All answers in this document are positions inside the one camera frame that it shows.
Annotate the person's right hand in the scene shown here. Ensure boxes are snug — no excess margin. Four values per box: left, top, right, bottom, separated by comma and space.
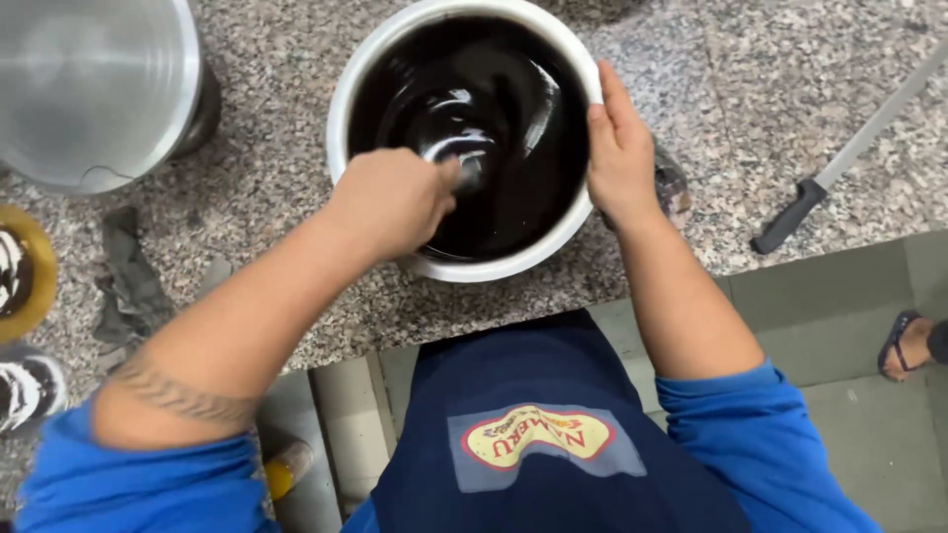
587, 61, 668, 226

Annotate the person's left hand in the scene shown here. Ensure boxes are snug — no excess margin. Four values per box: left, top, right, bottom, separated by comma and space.
326, 147, 465, 264

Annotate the metal stirring spoon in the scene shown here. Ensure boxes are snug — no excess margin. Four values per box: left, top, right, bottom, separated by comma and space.
421, 135, 491, 198

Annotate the white mixing bowl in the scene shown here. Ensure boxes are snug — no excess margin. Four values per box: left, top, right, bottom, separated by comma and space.
326, 0, 605, 284

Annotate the dark melted chocolate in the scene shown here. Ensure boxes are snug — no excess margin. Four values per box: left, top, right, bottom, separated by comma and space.
348, 15, 591, 262

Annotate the navy apron with yellow logo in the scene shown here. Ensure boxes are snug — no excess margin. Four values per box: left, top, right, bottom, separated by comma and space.
369, 308, 753, 533

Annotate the chocolate-smeared plastic wrap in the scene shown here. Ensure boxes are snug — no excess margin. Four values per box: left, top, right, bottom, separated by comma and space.
653, 143, 695, 231

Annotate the crumpled grey cloth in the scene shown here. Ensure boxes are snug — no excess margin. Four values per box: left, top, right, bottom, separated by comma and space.
92, 206, 180, 358

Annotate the large steel pot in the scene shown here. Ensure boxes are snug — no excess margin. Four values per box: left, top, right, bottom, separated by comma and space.
0, 0, 222, 196

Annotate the blue long-sleeved shirt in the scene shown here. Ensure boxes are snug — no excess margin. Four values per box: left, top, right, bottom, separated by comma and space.
13, 358, 884, 533

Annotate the chocolate cake on gold board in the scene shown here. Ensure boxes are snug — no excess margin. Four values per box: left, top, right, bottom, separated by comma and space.
0, 205, 59, 343

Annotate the chocolate cake with white drizzle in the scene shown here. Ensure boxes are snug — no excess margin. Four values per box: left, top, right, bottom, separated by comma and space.
0, 344, 70, 439

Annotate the blue sandal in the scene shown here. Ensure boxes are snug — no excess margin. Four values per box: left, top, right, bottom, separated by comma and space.
877, 309, 927, 383

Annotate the long knife with black handle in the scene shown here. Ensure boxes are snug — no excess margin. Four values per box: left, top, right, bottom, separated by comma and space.
750, 40, 948, 256

